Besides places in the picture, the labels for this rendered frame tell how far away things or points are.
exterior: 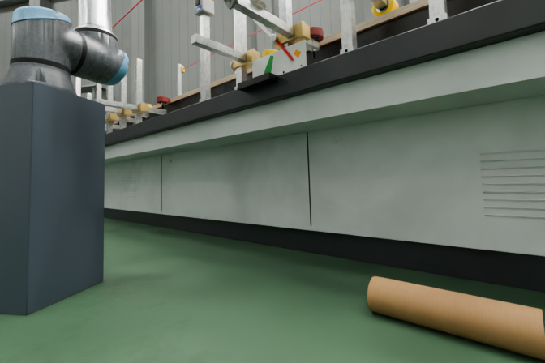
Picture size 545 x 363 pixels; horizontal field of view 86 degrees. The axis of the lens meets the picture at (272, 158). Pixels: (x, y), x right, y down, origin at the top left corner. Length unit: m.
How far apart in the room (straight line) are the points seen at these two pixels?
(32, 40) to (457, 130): 1.30
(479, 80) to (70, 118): 1.12
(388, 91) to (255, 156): 0.77
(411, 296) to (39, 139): 0.99
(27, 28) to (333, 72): 0.92
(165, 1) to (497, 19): 7.18
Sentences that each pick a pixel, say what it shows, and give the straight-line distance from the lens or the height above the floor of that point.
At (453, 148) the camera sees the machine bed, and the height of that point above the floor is 0.40.
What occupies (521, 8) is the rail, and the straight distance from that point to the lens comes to 0.87.
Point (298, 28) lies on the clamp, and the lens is 1.13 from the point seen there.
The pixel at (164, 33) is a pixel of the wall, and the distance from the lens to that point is 7.32.
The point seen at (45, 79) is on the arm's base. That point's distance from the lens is 1.11.
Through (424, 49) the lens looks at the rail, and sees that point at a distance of 0.88.
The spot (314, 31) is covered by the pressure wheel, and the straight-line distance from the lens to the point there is 1.23.
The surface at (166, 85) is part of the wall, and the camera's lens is 6.86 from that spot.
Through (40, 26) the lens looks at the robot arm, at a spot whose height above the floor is 0.80.
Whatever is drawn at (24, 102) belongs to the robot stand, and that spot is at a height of 0.54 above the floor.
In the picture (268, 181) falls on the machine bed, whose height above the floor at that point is 0.31.
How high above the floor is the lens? 0.32
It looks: 4 degrees up
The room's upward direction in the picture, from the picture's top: 2 degrees counter-clockwise
